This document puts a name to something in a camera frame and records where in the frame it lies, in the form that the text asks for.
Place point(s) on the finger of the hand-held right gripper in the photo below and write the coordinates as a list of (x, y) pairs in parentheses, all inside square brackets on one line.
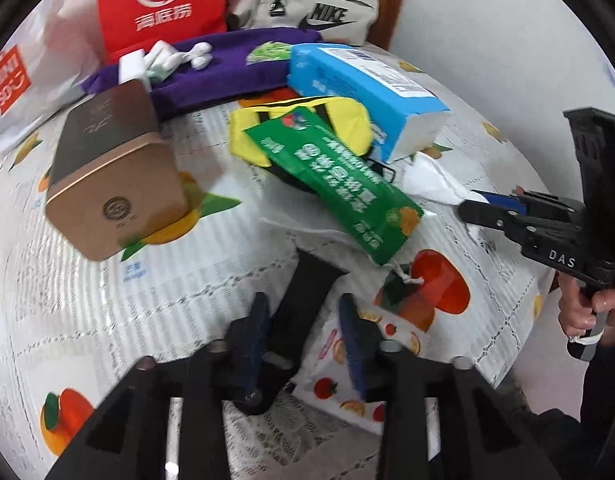
[(490, 217), (502, 201)]

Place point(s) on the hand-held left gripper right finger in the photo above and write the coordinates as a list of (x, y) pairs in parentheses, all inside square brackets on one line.
[(352, 340)]

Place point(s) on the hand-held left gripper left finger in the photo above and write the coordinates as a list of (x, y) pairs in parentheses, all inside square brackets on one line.
[(257, 330)]

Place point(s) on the fruit print tissue pack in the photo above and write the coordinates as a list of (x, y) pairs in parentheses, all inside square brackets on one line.
[(327, 390)]

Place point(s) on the black watch band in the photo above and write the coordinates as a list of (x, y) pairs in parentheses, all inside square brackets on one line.
[(307, 295)]

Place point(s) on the white tissue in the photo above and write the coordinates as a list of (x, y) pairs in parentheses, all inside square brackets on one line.
[(437, 185)]

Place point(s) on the green snack packet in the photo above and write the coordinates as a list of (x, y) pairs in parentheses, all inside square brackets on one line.
[(337, 180)]

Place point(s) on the green tissue pack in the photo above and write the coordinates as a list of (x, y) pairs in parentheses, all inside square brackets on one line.
[(270, 52)]

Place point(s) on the white gloves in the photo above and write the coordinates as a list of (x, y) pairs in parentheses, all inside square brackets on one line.
[(162, 60)]

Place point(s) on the white foam block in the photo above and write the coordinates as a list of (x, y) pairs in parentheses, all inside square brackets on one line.
[(133, 67)]

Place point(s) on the person's right forearm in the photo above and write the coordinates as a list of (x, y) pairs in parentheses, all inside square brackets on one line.
[(602, 410)]

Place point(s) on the person's right hand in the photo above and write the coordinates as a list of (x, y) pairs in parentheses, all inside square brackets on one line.
[(612, 315)]

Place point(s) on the blue tissue box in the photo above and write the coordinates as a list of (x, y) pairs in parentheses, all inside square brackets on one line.
[(357, 95)]

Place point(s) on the dark green gold tin box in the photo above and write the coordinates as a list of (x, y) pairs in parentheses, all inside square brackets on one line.
[(107, 170)]

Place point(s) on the purple towel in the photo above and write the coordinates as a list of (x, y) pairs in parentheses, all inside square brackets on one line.
[(227, 75)]

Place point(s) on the grey waist bag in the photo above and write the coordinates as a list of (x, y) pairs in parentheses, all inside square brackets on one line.
[(307, 5)]

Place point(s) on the red paper bag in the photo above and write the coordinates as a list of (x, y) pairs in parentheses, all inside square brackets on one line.
[(157, 10)]

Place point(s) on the white plastic shopping bag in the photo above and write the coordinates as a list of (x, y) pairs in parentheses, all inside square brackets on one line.
[(42, 70)]

